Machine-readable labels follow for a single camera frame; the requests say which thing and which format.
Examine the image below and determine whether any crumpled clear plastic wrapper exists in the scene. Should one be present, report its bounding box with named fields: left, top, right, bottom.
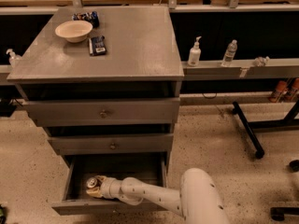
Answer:
left=253, top=56, right=270, bottom=67

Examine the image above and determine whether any black table leg frame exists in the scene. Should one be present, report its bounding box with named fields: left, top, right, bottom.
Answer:
left=232, top=100, right=299, bottom=159

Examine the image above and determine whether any white pump lotion bottle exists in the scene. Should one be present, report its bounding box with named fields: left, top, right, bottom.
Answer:
left=188, top=36, right=201, bottom=66

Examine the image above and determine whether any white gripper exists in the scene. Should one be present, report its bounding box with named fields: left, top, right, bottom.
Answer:
left=86, top=175, right=123, bottom=199

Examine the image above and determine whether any grey wooden drawer cabinet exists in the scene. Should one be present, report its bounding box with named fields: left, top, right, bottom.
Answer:
left=7, top=6, right=185, bottom=173

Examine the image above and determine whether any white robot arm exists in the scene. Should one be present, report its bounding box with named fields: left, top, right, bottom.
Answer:
left=86, top=168, right=230, bottom=224

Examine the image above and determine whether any grey top drawer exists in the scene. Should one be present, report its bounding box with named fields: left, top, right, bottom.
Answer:
left=23, top=98, right=179, bottom=127

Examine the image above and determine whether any grey open bottom drawer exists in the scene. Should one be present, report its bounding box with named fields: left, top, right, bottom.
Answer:
left=52, top=152, right=166, bottom=216

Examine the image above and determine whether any white bowl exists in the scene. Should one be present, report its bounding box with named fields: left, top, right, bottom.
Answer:
left=55, top=21, right=93, bottom=43

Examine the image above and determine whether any clear plastic water bottle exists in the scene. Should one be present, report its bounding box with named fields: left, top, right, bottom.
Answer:
left=221, top=39, right=237, bottom=67

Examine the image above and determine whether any grey middle drawer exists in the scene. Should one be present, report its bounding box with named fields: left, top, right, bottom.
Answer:
left=49, top=133, right=173, bottom=155

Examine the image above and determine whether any clear pump sanitizer bottle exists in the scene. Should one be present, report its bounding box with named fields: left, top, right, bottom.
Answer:
left=6, top=49, right=21, bottom=67

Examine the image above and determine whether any orange spray bottle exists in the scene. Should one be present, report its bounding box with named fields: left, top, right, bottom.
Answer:
left=269, top=81, right=288, bottom=103
left=284, top=78, right=299, bottom=101

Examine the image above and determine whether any orange soda can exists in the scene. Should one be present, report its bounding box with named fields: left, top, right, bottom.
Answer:
left=86, top=177, right=99, bottom=189

